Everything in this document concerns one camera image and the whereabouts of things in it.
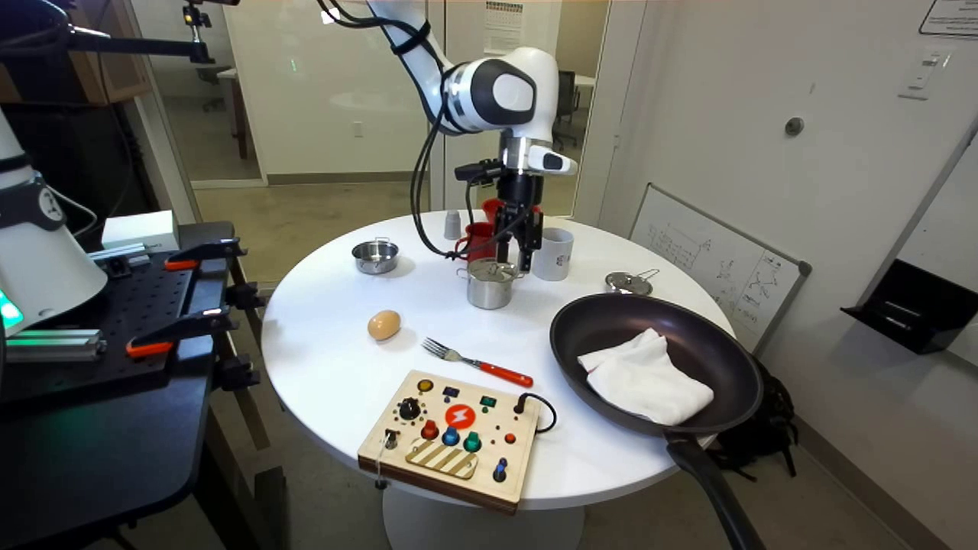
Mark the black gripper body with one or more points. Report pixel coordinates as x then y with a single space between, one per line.
520 194

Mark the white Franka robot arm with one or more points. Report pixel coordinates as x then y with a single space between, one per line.
491 94

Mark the wide shallow silver pot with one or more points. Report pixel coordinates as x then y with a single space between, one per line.
375 258

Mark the white mug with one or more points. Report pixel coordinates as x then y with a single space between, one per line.
554 254

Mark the red mug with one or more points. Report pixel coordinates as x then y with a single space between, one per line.
477 243

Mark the small grey cup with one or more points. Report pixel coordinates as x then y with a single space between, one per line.
455 226

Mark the small wooden round piece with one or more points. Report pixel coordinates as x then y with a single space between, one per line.
384 326

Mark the white folded cloth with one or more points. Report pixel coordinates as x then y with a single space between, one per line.
646 382

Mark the wooden busy board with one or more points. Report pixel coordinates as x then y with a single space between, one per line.
447 438

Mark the black frying pan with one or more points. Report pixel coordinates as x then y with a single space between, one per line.
651 447

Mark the black backpack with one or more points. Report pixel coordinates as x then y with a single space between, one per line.
751 427

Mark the white box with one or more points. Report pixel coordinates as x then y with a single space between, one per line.
140 230

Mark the black marker tray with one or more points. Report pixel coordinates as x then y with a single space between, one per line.
907 306

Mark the black breadboard bench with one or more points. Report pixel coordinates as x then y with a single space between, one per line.
102 438

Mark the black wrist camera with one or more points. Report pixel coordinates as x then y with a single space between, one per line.
477 171

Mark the whiteboard leaning on wall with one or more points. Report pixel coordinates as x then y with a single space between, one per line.
714 264

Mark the round grey wall knob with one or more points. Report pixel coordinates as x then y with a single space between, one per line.
794 127

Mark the white wall switch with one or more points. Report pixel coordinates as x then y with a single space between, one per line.
920 77

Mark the paper wall sign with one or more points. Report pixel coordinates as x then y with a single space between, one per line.
951 16

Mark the aluminium rail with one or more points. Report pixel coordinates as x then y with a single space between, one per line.
51 342

